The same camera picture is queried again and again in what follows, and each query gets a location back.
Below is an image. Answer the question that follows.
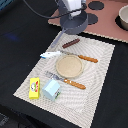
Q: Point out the knife with wooden handle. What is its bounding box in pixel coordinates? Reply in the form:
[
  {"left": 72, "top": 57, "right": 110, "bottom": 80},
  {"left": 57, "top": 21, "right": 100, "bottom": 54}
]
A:
[{"left": 61, "top": 50, "right": 98, "bottom": 63}]

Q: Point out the light blue milk carton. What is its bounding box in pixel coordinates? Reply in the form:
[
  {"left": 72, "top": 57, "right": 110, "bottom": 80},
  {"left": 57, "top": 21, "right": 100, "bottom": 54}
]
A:
[{"left": 42, "top": 79, "right": 61, "bottom": 101}]

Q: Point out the beige bowl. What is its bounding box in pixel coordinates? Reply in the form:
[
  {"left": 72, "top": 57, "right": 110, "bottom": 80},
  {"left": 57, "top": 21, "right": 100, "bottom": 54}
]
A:
[{"left": 119, "top": 5, "right": 128, "bottom": 30}]

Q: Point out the fork with wooden handle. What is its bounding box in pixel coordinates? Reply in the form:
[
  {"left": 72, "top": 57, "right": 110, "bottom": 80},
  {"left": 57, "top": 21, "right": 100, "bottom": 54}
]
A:
[{"left": 45, "top": 71, "right": 86, "bottom": 89}]

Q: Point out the round wooden plate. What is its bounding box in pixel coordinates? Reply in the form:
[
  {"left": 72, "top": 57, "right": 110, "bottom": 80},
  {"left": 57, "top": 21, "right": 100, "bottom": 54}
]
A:
[{"left": 56, "top": 55, "right": 83, "bottom": 78}]

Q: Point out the brown toy stove board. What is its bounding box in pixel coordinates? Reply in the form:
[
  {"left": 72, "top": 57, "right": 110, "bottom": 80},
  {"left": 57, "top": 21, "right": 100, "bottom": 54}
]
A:
[{"left": 47, "top": 0, "right": 128, "bottom": 44}]

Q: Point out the beige woven placemat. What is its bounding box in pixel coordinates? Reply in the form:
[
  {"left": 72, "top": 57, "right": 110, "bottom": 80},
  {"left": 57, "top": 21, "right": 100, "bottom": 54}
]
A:
[{"left": 14, "top": 34, "right": 114, "bottom": 128}]

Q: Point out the grey toy frying pan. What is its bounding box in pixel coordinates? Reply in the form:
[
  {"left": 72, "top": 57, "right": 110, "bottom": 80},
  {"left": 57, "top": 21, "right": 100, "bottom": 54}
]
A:
[{"left": 51, "top": 11, "right": 88, "bottom": 47}]

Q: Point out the yellow toy box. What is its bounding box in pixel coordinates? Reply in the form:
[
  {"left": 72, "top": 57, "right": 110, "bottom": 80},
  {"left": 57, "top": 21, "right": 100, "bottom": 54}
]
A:
[{"left": 29, "top": 78, "right": 40, "bottom": 99}]

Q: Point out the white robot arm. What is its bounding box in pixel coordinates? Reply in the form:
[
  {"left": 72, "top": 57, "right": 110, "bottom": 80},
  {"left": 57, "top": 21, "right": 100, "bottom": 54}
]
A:
[{"left": 57, "top": 0, "right": 86, "bottom": 17}]

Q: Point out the brown toy sausage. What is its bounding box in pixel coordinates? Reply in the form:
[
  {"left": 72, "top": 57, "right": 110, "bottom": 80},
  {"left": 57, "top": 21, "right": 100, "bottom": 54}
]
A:
[{"left": 62, "top": 38, "right": 80, "bottom": 48}]

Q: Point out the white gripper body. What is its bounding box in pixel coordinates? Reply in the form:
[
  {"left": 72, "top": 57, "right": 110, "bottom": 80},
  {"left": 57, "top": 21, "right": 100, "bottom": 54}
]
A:
[{"left": 58, "top": 0, "right": 86, "bottom": 17}]

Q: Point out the black cable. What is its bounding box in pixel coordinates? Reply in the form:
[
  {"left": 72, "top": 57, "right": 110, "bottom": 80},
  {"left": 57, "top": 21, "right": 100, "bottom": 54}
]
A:
[{"left": 22, "top": 0, "right": 84, "bottom": 20}]

